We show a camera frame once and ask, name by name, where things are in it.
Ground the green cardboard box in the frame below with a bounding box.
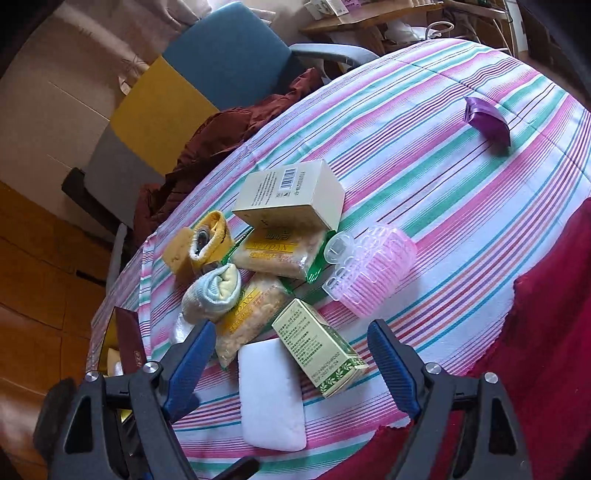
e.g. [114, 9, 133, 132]
[271, 298, 370, 398]

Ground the wooden desk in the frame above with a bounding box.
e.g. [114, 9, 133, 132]
[299, 0, 522, 51]

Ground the purple packet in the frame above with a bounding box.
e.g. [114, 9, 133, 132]
[463, 96, 510, 155]

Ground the yellow sponge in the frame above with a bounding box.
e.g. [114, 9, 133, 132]
[166, 227, 199, 282]

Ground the cream cardboard box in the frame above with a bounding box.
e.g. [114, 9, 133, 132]
[232, 159, 346, 232]

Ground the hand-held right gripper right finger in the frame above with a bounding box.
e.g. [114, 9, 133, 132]
[367, 318, 532, 480]

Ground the yellow sock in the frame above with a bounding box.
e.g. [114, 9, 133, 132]
[188, 211, 234, 264]

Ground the green-edged cracker packet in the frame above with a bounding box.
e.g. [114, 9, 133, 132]
[229, 228, 338, 282]
[215, 272, 296, 367]

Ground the blue yellow grey chair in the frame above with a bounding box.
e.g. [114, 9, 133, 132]
[62, 2, 379, 278]

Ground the pink plastic basket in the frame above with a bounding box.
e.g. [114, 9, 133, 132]
[322, 222, 417, 318]

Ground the dark red clothing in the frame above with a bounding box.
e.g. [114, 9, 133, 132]
[134, 68, 324, 236]

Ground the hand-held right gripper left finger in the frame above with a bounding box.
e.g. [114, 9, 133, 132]
[60, 320, 259, 480]

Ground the white box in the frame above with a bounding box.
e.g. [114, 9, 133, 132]
[305, 0, 352, 19]

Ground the pale blue rolled sock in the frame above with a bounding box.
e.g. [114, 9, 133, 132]
[181, 264, 243, 324]

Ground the white sponge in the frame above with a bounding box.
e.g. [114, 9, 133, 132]
[238, 339, 308, 452]

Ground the red blanket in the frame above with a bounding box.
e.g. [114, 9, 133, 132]
[318, 198, 591, 480]

